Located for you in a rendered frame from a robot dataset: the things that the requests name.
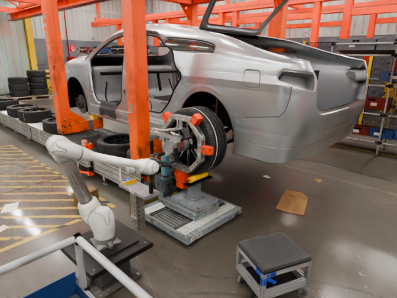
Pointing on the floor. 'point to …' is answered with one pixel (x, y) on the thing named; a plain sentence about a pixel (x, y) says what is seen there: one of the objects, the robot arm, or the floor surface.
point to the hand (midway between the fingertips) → (168, 157)
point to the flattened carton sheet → (293, 202)
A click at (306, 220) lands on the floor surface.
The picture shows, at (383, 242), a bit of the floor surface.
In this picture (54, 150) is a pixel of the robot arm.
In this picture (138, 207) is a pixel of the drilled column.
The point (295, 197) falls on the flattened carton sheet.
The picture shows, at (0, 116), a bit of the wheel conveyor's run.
